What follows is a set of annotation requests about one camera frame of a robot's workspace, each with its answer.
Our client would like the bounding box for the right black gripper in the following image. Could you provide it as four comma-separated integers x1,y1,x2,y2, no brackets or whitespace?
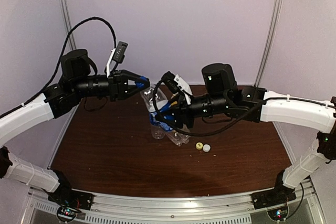
154,93,230,130

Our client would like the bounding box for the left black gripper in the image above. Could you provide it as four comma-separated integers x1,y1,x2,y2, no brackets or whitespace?
72,69,150,101

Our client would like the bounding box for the blue label bottle white cap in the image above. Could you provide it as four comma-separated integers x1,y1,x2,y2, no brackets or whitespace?
149,113,165,140

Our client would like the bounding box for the clear bottle blue cap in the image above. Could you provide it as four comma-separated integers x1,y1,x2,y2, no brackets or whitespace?
140,85,190,146

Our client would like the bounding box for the pale yellow bottle cap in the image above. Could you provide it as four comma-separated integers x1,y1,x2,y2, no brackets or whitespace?
195,142,204,150

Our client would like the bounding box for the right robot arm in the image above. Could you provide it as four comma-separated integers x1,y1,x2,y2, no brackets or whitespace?
154,63,335,204

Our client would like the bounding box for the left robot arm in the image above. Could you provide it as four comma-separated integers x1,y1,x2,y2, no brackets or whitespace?
1,49,150,205

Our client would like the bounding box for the right circuit board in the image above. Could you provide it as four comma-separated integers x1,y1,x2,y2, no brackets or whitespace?
267,207,289,221

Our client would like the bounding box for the circuit board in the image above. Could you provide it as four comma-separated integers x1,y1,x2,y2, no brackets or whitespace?
267,207,289,221
56,206,81,222

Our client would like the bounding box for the left circuit board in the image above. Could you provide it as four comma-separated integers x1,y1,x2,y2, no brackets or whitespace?
56,206,81,222

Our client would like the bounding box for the right black cable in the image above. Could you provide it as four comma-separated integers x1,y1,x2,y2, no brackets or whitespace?
153,82,263,137

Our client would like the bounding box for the black cable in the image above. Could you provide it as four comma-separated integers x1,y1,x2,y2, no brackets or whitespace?
153,82,263,137
0,17,117,120

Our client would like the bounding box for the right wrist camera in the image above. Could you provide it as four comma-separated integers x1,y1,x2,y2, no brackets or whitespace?
161,71,194,105

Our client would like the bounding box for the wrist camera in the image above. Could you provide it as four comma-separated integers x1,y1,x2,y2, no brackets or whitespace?
106,41,128,77
161,71,194,105

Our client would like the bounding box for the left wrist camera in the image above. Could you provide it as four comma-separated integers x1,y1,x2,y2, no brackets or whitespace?
106,41,128,77

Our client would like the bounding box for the left black cable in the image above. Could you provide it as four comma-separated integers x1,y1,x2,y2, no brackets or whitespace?
0,17,117,120

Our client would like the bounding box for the left aluminium frame post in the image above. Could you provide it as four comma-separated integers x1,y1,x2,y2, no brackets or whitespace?
54,0,89,90

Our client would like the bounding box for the aluminium frame post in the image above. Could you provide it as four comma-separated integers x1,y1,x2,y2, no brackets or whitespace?
254,0,283,87
54,0,89,90

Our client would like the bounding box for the front aluminium rail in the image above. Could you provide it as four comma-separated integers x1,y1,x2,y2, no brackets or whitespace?
26,179,325,224

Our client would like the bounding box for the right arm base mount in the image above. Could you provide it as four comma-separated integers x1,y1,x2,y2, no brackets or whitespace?
251,170,296,209

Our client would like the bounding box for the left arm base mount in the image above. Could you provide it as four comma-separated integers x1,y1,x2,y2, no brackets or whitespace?
47,170,93,210

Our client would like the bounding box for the right aluminium frame post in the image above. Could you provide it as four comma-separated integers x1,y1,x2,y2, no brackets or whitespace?
254,0,283,87

